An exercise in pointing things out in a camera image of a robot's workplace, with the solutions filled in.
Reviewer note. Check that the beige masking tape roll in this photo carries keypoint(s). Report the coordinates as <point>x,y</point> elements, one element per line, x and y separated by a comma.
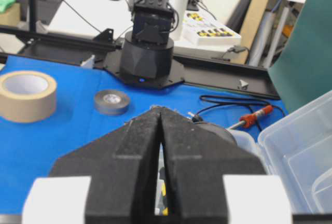
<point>27,96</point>

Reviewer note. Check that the white box of batteries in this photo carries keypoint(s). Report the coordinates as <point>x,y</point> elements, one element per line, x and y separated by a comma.
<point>202,29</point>

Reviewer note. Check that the red handled tool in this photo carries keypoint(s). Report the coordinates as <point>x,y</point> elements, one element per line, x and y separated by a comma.
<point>249,120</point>

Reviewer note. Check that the black aluminium frame rail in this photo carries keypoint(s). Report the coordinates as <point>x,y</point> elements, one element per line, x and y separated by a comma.
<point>190,71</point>

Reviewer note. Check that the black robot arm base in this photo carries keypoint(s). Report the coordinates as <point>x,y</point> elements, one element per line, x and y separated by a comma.
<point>146,58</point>

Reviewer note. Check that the grey tape roll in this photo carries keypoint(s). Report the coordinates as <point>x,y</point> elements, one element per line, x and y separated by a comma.
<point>111,102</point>

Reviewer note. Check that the blue table mat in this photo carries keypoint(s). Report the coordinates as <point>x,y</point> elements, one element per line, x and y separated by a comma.
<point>28,151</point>

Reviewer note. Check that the clear plastic toolbox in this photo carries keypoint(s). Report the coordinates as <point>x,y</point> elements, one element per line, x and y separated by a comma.
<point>297,149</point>

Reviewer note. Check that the green board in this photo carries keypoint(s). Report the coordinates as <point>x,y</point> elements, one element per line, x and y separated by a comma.
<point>302,72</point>

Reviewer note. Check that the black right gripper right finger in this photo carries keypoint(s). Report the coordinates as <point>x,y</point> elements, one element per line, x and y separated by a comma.
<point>196,161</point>

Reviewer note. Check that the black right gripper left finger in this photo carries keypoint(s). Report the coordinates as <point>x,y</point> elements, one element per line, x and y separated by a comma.
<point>123,168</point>

